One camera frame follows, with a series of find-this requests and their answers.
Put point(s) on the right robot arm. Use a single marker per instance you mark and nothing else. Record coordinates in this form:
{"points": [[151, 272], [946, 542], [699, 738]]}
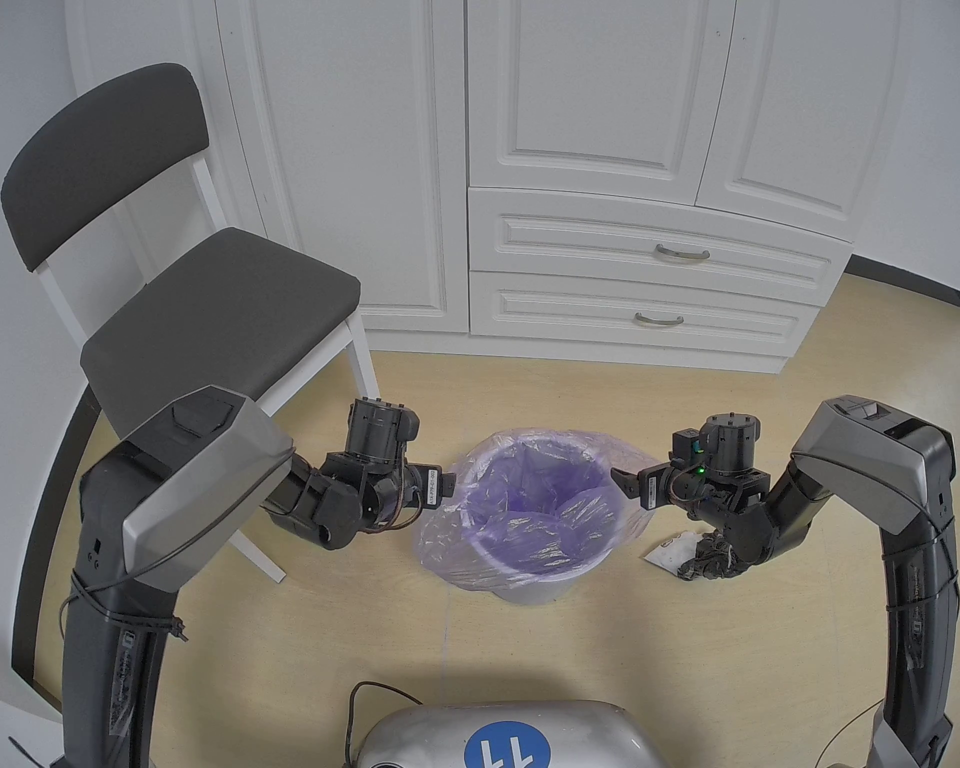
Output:
{"points": [[855, 450]]}

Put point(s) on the purple plastic bag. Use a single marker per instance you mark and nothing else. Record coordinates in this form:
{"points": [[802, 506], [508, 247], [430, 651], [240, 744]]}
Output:
{"points": [[450, 540]]}

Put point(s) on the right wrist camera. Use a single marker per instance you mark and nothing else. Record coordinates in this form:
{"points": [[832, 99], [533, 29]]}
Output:
{"points": [[686, 446]]}

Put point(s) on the white trash bin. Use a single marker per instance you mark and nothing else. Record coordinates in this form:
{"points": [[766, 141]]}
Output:
{"points": [[532, 592]]}

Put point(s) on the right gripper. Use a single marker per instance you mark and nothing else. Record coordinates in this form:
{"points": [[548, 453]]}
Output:
{"points": [[667, 487]]}

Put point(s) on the white wardrobe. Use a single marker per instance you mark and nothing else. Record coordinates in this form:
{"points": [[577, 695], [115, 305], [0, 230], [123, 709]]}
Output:
{"points": [[585, 112]]}

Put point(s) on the crumpled black plastic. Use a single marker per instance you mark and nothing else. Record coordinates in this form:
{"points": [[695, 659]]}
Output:
{"points": [[701, 566]]}

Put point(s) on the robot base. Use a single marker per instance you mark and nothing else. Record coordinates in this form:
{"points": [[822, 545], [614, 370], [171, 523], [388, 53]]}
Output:
{"points": [[525, 735]]}

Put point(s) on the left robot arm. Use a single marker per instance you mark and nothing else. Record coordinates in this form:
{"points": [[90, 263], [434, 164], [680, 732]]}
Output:
{"points": [[195, 480]]}

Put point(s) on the grey and white chair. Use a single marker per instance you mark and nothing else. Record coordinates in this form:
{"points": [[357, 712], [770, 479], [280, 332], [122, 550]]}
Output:
{"points": [[225, 330]]}

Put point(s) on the crumpled white paper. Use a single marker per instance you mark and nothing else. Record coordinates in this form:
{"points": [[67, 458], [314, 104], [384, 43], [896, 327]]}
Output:
{"points": [[667, 551]]}

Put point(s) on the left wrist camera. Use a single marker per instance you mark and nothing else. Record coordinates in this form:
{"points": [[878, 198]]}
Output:
{"points": [[405, 431]]}

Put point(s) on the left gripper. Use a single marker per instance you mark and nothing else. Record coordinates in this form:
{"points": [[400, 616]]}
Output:
{"points": [[420, 491]]}

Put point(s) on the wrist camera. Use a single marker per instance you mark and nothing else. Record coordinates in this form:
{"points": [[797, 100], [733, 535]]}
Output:
{"points": [[405, 431], [686, 446]]}

